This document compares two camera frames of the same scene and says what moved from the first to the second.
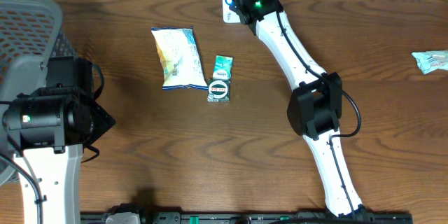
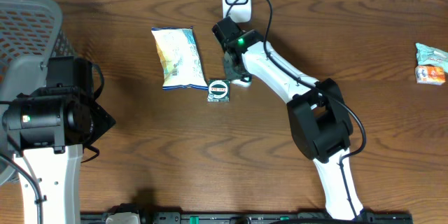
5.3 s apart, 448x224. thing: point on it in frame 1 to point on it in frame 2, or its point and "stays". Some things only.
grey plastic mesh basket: (29, 37) stays
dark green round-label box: (218, 90) stays
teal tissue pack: (222, 68) to (243, 84)
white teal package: (183, 67) stays
